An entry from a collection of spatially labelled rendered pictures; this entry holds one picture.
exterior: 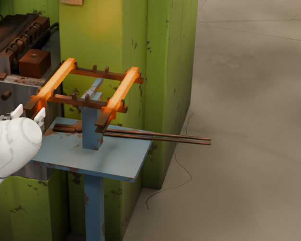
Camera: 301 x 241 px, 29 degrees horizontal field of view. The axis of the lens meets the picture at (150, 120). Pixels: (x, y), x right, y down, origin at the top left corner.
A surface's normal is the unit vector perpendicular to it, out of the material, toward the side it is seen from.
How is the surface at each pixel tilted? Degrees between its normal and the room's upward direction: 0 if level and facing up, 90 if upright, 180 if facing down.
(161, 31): 90
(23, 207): 90
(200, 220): 0
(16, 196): 90
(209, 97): 0
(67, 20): 90
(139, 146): 0
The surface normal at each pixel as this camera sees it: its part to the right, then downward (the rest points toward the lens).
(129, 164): 0.03, -0.85
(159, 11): -0.22, 0.50
